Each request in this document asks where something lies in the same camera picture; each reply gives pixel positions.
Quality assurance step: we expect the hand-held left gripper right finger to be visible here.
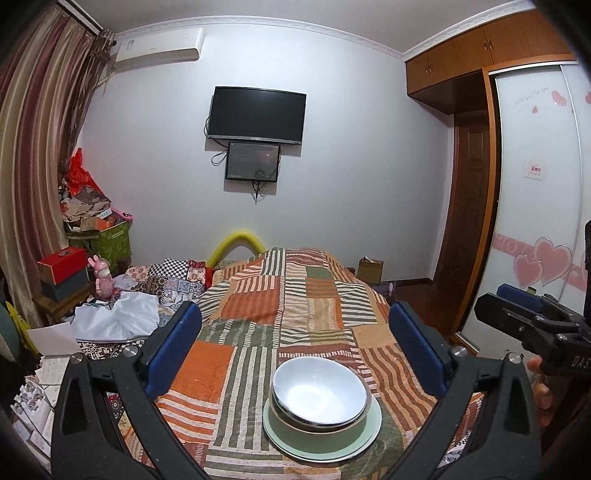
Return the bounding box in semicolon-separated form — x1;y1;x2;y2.
389;301;541;480

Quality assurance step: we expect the pink rabbit toy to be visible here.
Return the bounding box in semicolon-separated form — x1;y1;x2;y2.
88;255;116;303

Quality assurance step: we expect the white wardrobe sliding door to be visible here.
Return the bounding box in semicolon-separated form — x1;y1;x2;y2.
459;62;591;356

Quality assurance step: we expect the white air conditioner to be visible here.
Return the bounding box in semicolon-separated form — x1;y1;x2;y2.
111;28;205;72

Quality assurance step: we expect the cardboard box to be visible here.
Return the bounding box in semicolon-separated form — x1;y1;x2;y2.
358;257;385;283

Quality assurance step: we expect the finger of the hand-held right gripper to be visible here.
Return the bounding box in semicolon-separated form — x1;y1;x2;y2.
496;283;580;325
475;292;581;355

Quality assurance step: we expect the striped patchwork blanket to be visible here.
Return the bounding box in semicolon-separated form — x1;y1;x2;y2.
106;248;485;480

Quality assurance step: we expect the floral patchwork quilt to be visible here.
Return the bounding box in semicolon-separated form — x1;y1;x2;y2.
117;259;213;319

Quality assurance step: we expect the wooden door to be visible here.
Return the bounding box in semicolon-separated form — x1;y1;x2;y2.
434;111;493;324

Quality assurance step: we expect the pile of newspapers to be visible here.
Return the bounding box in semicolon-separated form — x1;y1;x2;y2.
11;355;71;444

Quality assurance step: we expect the wooden overhead cabinet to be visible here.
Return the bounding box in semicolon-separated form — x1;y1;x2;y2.
405;0;578;116

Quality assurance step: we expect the yellow foam tube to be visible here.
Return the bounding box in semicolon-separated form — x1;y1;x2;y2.
206;230;265;268

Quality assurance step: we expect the white paper sheet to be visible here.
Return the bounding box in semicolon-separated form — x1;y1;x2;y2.
28;323;79;357

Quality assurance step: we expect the black wall television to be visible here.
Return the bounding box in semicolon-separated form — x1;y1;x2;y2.
208;86;307;145

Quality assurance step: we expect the white bowl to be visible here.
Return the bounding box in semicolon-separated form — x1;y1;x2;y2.
272;356;371;428

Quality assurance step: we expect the striped pink curtain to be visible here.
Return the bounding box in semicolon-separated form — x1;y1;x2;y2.
0;7;100;333

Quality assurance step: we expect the person's right hand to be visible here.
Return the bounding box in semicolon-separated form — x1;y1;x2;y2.
526;356;557;430

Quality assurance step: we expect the green storage box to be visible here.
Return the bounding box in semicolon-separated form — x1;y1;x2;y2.
68;222;132;273

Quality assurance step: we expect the white cloth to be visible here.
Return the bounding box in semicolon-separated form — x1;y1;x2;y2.
71;292;160;343

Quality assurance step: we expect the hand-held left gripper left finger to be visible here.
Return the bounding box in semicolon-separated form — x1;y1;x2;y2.
51;301;206;480

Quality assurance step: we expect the dark patterned curtain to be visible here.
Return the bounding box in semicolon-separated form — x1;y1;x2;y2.
69;28;116;176

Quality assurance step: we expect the wooden bedside table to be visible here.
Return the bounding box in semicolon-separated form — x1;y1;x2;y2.
31;284;95;326

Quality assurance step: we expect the grey box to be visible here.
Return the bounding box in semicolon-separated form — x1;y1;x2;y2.
41;268;92;301

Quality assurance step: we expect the green plate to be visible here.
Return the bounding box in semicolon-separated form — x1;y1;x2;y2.
262;394;383;464

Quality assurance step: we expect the red plastic bag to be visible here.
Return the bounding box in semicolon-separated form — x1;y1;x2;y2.
65;148;100;195

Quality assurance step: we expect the small black monitor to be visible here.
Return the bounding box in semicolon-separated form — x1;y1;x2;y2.
225;141;281;183

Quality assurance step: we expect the red box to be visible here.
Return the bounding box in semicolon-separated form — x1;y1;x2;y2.
37;247;88;284

